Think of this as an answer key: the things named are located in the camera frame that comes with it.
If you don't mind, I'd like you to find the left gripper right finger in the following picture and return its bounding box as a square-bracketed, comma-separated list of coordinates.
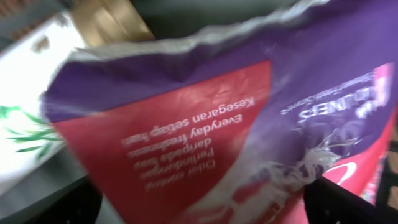
[303, 177, 397, 224]

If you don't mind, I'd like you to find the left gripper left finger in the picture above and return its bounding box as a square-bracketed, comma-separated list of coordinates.
[28, 178, 103, 224]

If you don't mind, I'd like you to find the white bottle gold cap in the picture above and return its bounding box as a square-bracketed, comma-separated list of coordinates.
[1, 0, 153, 193]

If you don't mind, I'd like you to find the purple red pad package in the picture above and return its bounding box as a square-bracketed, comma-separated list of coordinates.
[43, 0, 397, 223]

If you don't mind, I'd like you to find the dark grey plastic basket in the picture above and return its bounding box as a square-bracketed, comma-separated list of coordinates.
[0, 0, 398, 224]

